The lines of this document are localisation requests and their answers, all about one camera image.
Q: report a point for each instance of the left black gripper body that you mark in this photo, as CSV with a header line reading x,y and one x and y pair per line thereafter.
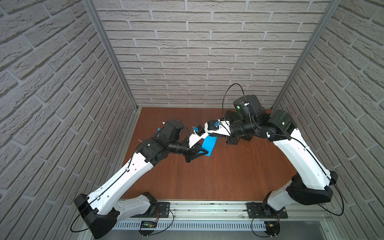
x,y
190,151

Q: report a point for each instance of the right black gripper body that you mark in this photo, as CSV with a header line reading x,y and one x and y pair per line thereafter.
x,y
231,135

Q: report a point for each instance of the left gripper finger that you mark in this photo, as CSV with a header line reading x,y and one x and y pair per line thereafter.
x,y
200,153
199,147

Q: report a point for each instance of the blue square paper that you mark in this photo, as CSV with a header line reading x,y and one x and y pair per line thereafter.
x,y
209,144

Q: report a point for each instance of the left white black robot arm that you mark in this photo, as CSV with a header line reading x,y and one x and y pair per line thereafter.
x,y
102,209

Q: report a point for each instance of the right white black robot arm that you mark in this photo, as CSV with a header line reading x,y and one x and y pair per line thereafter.
x,y
311,185

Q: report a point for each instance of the black plastic case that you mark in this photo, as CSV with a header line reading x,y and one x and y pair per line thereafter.
x,y
231,116

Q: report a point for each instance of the left small circuit board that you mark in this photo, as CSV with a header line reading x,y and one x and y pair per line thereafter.
x,y
148,225

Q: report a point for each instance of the right small connector board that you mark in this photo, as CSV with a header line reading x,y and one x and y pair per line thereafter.
x,y
272,228

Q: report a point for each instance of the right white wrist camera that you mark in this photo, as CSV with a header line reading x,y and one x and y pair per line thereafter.
x,y
218,127

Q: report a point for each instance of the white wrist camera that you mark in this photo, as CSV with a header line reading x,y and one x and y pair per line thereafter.
x,y
218,127
198,133

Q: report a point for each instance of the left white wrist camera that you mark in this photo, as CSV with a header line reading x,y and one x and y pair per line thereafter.
x,y
198,133

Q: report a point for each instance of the aluminium front rail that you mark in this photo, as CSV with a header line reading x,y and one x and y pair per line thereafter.
x,y
239,211

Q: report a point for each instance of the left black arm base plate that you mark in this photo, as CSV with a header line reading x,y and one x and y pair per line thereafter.
x,y
158,210

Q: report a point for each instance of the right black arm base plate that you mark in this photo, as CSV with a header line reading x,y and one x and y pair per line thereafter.
x,y
263,211

